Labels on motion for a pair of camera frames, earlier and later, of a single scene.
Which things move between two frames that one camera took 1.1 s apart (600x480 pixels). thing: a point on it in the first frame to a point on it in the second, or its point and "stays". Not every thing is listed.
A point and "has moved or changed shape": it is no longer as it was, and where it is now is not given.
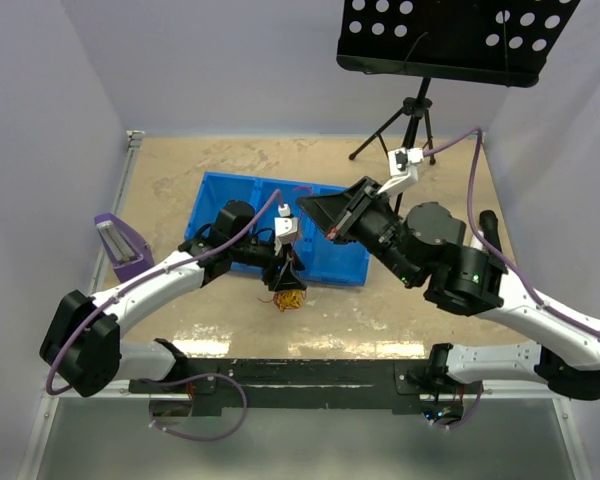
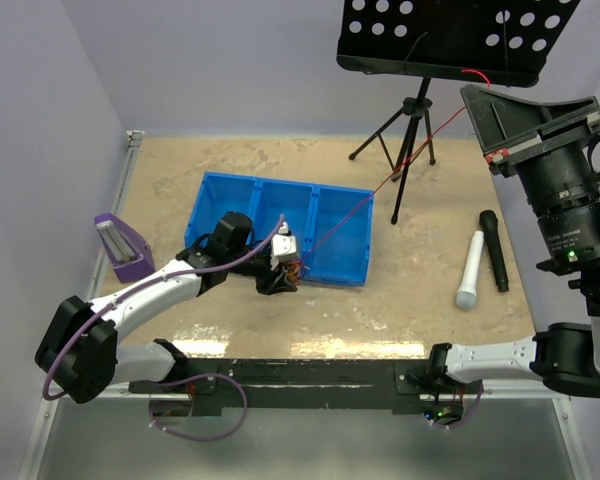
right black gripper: x=339 y=213 to x=498 y=119
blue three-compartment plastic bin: x=320 y=258 stays
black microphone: x=488 y=220 stays
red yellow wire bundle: x=287 y=300 has moved or changed shape
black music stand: x=491 y=42 stays
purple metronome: x=129 y=253 stays
